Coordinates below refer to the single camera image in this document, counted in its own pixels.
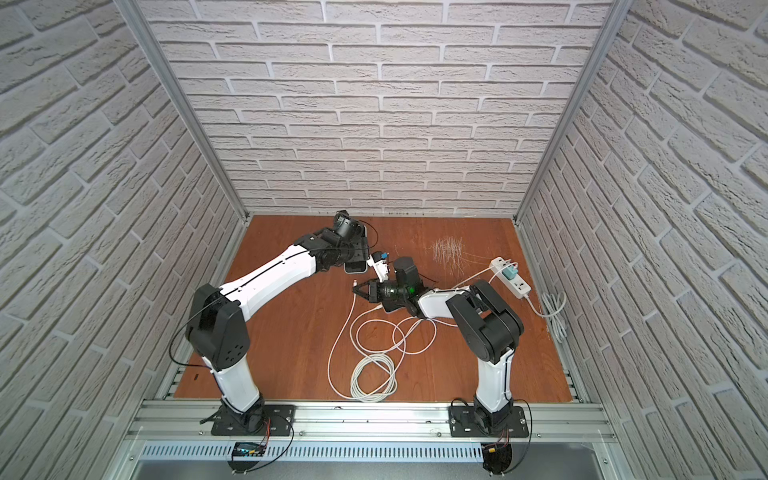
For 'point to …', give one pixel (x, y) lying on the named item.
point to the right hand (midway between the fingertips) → (346, 297)
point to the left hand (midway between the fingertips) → (357, 241)
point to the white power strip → (516, 285)
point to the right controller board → (497, 457)
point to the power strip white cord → (554, 304)
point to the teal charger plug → (509, 273)
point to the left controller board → (248, 449)
